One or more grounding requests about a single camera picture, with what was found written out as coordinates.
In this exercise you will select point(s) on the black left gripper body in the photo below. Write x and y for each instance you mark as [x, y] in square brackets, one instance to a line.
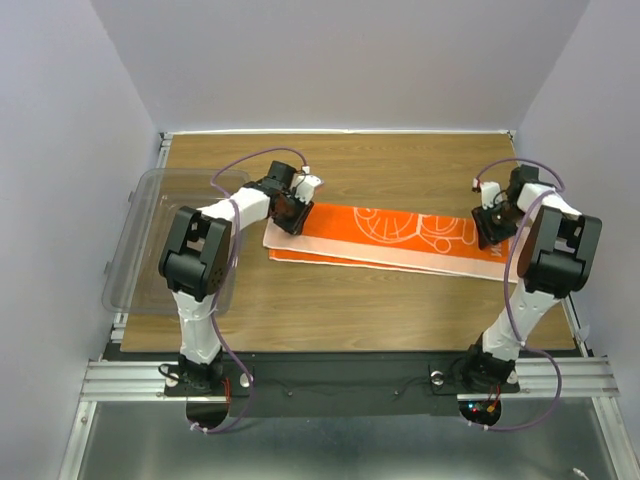
[293, 214]

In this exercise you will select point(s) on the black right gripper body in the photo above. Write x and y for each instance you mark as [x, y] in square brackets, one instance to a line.
[497, 222]

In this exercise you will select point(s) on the orange white cartoon towel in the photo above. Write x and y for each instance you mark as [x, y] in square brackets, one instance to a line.
[388, 240]

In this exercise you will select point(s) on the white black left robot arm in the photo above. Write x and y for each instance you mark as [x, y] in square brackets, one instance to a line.
[201, 251]

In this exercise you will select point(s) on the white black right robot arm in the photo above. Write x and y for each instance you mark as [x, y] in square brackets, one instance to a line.
[552, 249]

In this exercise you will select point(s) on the clear plastic bin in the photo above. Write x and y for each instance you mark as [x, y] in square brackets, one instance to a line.
[134, 285]

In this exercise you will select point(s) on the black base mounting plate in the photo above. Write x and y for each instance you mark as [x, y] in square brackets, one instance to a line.
[321, 384]

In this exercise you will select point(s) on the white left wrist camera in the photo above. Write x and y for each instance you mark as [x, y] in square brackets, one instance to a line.
[305, 185]

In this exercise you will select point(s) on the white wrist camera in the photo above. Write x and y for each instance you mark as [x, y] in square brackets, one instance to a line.
[490, 192]
[305, 185]

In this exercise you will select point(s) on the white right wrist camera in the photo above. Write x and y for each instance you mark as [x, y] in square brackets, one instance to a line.
[490, 192]

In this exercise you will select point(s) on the aluminium frame rail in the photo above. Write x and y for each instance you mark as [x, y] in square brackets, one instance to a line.
[590, 377]

